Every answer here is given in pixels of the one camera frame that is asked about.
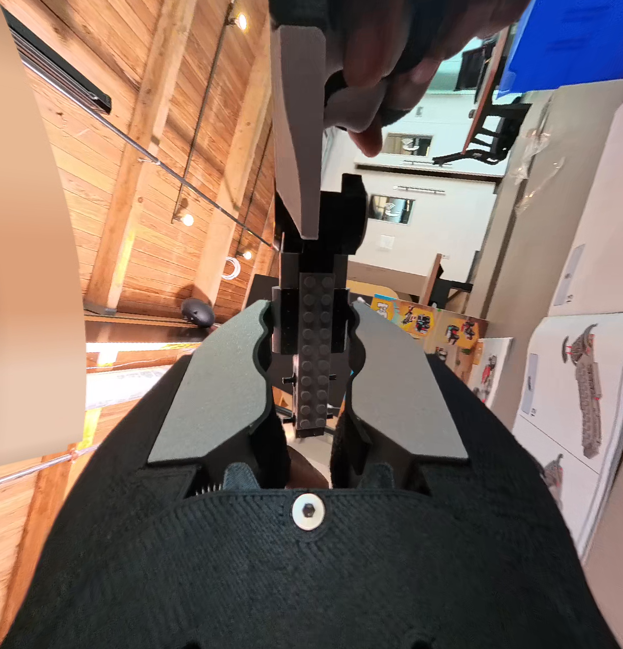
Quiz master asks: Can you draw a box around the wooden table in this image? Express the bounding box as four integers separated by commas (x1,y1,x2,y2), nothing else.
466,25,514,153

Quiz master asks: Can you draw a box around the person's right hand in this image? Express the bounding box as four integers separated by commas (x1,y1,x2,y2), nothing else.
342,0,530,158

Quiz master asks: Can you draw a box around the blue plastic bin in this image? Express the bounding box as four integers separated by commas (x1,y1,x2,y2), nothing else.
496,0,623,99

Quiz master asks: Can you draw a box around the metal tie rod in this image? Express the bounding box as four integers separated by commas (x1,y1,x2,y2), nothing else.
25,63,275,248

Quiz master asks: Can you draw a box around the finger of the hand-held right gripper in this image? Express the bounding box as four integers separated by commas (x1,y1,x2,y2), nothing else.
271,25,326,240

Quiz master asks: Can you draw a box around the dark wall sign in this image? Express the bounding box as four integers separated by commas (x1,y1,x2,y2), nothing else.
369,195,415,224
382,133,434,157

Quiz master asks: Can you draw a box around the black ceiling track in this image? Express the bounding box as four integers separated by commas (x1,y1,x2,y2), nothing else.
1,7,112,113

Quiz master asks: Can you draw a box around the black chair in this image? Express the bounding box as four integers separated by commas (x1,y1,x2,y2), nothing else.
432,101,532,167

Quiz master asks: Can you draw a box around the black dome camera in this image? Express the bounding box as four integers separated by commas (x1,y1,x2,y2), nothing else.
181,298,216,326

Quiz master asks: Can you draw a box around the closed lego instruction booklet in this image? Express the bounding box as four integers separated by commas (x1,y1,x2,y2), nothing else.
468,337,515,406

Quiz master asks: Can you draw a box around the black lamp pipe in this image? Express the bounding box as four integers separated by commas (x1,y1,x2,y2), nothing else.
171,0,237,224

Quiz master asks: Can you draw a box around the clear plastic bag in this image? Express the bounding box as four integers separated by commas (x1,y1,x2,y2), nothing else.
511,94,568,214

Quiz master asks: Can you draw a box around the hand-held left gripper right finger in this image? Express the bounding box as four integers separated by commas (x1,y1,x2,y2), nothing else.
348,302,469,462

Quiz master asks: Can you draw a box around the copper pipe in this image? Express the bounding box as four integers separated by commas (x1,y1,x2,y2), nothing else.
0,442,100,491

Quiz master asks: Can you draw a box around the grey and black lego model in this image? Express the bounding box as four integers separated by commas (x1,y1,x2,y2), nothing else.
270,172,368,441

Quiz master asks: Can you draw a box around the orange lego box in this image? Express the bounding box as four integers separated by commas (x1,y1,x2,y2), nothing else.
369,293,489,383

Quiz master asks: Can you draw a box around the open lego instruction booklet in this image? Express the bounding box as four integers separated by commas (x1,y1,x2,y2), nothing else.
511,91,623,563

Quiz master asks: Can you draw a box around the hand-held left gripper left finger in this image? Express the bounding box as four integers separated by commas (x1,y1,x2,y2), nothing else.
148,299,275,464

